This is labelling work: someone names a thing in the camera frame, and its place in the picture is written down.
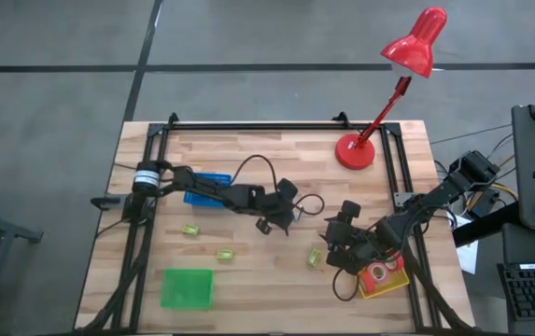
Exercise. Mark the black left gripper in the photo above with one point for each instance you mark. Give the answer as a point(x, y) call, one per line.
point(276, 207)

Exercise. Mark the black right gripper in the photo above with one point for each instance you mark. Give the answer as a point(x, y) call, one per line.
point(362, 245)

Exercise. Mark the green staple box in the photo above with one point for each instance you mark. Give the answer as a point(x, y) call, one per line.
point(314, 257)
point(191, 229)
point(224, 254)

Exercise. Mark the red candy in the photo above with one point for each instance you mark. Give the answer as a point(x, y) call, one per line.
point(373, 280)

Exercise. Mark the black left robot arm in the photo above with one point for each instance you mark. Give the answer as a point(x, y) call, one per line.
point(201, 186)

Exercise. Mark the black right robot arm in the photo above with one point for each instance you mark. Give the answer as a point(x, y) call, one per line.
point(435, 200)

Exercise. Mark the yellow plastic tray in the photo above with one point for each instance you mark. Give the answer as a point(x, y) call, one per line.
point(400, 280)

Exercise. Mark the blue plastic basket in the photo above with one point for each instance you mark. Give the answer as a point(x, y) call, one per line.
point(218, 178)

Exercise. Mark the red desk lamp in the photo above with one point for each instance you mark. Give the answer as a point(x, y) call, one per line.
point(356, 151)

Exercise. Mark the green plastic basket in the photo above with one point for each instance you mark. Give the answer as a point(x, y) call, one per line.
point(187, 288)

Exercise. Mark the white paper sheet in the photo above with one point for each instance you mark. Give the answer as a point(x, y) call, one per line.
point(468, 252)

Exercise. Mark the black table clamp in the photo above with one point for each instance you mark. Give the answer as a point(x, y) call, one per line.
point(106, 201)

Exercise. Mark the black keyboard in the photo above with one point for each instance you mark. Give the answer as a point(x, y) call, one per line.
point(533, 291)

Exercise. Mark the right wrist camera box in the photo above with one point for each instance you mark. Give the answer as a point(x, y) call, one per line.
point(351, 208)

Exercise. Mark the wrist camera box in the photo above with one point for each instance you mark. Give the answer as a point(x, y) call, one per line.
point(287, 186)
point(351, 208)

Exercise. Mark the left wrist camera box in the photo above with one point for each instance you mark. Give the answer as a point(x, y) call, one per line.
point(287, 186)

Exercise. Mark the black aluminium table frame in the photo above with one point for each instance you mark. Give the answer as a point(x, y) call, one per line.
point(271, 126)

